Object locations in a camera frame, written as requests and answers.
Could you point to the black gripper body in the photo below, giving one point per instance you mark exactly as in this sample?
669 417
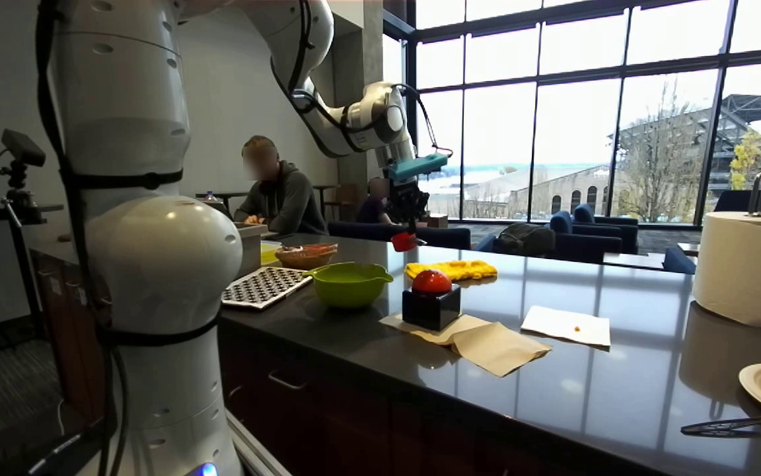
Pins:
407 198

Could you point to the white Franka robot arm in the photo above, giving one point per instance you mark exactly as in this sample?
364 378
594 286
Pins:
159 264

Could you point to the green plastic bowl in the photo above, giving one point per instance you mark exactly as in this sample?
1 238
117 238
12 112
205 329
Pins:
351 286

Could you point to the dark wood counter cabinet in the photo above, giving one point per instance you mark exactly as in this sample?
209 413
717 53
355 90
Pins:
328 413

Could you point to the person in dark top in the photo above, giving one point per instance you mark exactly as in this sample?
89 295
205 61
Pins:
373 208

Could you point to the navy blue sofa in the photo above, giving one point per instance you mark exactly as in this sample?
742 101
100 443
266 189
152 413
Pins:
448 235

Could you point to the red toy tomato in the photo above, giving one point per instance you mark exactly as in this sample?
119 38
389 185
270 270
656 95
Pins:
431 280

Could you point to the yellow cloth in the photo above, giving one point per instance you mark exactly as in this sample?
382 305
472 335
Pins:
464 270

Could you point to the black cube box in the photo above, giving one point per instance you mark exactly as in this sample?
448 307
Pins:
431 307

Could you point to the brown paper napkin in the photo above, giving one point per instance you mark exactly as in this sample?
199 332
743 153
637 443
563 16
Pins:
398 324
501 348

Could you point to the dark backpack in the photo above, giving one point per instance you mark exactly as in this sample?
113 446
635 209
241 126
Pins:
528 242

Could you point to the seated person in grey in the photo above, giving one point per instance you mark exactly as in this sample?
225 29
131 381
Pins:
283 198

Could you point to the small yellow container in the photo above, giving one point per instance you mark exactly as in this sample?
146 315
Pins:
267 255

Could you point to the checkerboard calibration board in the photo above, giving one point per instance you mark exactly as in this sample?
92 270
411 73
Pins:
266 286

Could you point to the grey plastic bin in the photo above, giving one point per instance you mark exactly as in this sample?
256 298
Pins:
253 253

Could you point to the white paper napkin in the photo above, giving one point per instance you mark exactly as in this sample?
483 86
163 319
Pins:
567 324

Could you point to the blue armchair with cushions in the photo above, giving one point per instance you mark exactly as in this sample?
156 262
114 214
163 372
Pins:
610 234

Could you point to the blue cushion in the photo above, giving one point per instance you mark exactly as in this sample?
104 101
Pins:
677 259

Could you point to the white paper towel roll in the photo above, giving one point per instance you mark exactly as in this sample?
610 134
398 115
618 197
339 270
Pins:
751 268

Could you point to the dark metal utensil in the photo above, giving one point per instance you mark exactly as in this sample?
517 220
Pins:
719 426

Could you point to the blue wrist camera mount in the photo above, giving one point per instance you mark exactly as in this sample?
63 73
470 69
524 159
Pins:
421 164

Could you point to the black window frame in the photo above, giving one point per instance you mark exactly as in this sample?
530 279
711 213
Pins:
719 58

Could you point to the black camera on stand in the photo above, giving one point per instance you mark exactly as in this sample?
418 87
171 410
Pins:
24 149

